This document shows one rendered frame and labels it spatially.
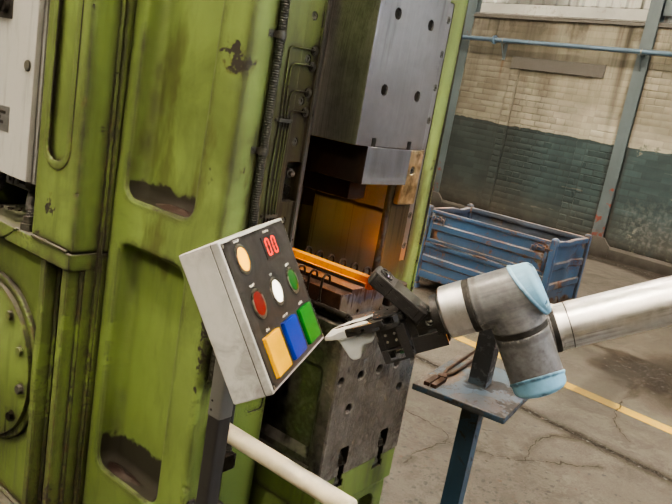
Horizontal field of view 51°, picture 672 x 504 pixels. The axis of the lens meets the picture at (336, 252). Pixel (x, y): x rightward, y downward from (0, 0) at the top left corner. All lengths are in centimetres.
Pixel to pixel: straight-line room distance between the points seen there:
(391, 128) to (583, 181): 819
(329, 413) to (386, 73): 87
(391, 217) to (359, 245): 14
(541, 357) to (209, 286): 56
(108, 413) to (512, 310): 133
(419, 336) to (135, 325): 103
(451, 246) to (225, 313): 471
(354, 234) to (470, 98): 881
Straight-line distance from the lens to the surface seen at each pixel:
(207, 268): 121
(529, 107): 1041
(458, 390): 224
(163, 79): 190
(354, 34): 174
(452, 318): 115
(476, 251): 575
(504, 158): 1052
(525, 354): 117
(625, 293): 134
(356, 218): 220
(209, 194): 166
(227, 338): 123
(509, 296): 114
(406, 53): 181
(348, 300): 184
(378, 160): 178
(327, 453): 192
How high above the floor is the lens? 147
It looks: 13 degrees down
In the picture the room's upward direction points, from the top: 10 degrees clockwise
